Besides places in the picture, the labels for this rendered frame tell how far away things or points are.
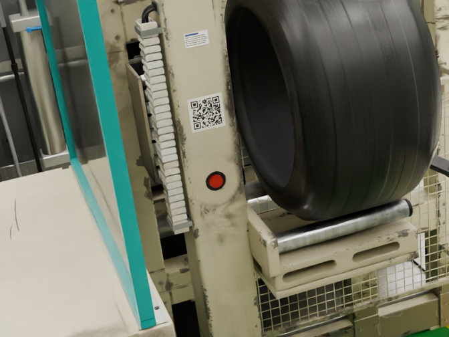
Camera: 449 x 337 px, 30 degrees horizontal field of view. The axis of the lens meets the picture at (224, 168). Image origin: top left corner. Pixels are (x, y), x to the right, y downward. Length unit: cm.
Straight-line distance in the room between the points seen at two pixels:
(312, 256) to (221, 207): 23
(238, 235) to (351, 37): 53
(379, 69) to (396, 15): 12
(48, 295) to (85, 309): 7
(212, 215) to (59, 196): 55
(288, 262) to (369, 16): 57
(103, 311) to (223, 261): 88
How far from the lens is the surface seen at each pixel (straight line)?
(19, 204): 139
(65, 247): 123
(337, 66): 163
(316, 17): 166
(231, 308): 199
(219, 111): 177
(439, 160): 185
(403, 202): 197
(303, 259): 188
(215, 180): 182
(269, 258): 181
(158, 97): 178
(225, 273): 193
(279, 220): 217
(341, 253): 190
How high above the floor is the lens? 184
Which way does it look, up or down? 25 degrees down
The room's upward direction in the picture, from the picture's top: 8 degrees counter-clockwise
